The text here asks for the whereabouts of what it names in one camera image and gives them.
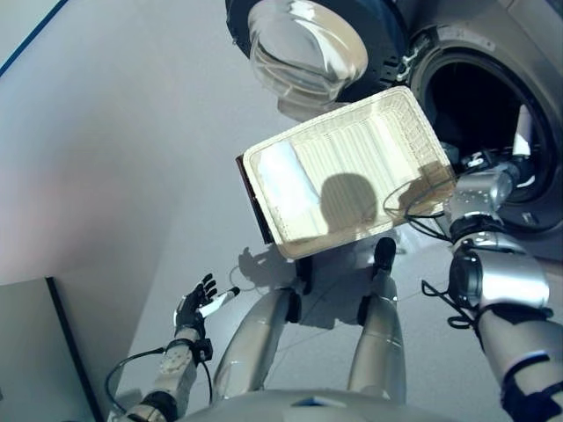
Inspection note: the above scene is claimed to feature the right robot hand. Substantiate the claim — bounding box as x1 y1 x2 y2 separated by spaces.
505 107 536 190

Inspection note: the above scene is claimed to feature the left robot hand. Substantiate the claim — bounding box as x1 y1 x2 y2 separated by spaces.
173 273 241 339

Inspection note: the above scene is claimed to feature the grey front-load washing machine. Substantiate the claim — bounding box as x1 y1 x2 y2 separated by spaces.
395 0 563 265

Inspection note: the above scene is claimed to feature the silver left robot leg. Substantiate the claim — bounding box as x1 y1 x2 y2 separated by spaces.
213 287 304 396

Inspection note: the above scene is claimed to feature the silver robot leg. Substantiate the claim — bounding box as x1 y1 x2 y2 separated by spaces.
213 287 304 396
349 236 406 399

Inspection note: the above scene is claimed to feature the dark brown stool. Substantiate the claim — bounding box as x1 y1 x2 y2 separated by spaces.
236 153 314 296

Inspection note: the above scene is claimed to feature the grey robot torso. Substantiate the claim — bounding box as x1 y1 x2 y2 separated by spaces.
175 385 441 422

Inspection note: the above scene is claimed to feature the grey floor cabinet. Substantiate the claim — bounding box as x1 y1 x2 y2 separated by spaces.
0 275 112 422

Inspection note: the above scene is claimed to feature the white wicker basket tray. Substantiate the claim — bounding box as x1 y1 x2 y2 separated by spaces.
242 85 457 260

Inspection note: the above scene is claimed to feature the silver right robot leg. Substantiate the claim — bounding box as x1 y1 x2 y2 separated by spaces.
349 236 406 399

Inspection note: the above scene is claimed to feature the round glass washer door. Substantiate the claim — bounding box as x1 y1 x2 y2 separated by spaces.
224 0 408 106

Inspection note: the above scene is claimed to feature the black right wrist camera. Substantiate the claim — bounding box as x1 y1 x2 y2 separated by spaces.
458 149 501 171

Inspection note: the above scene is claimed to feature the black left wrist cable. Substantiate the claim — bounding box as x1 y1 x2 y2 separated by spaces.
105 346 169 415

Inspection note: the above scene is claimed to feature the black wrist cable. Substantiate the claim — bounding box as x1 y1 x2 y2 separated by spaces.
382 178 485 335
105 346 169 415

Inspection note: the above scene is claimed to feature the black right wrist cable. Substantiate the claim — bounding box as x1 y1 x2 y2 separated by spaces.
382 178 485 335

